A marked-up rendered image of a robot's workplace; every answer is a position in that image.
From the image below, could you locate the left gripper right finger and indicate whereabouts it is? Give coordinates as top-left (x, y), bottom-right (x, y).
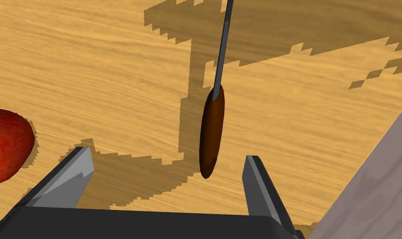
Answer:
top-left (242, 155), bottom-right (296, 233)

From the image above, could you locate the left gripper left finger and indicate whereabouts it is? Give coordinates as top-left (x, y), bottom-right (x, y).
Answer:
top-left (16, 146), bottom-right (95, 209)

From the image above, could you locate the red apple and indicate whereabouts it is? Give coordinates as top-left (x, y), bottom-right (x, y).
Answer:
top-left (0, 109), bottom-right (36, 186)

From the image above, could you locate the brown-handled knife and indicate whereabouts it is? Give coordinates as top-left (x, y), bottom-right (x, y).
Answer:
top-left (199, 0), bottom-right (234, 180)

